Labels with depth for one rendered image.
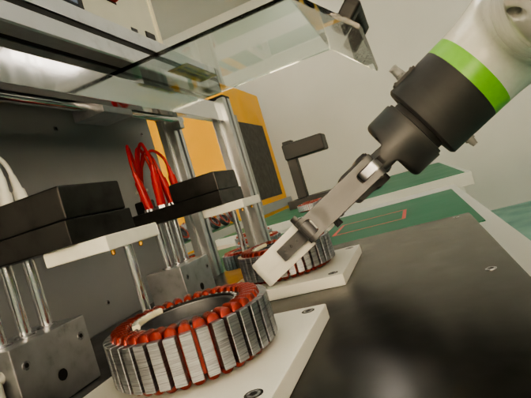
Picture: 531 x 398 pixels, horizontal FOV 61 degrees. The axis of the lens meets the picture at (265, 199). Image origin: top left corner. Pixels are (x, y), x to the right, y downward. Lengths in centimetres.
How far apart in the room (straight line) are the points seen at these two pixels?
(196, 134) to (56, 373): 385
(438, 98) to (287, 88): 540
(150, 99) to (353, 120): 514
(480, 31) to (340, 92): 524
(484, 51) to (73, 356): 44
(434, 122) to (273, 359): 28
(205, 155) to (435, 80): 373
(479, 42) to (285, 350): 33
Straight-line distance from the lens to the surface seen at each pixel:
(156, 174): 56
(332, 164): 567
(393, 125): 48
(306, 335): 31
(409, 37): 574
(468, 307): 33
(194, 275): 58
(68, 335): 41
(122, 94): 51
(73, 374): 41
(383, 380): 25
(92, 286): 63
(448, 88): 47
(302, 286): 46
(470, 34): 48
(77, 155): 67
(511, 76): 48
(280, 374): 26
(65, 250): 32
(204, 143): 414
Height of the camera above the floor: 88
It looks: level
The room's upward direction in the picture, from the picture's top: 17 degrees counter-clockwise
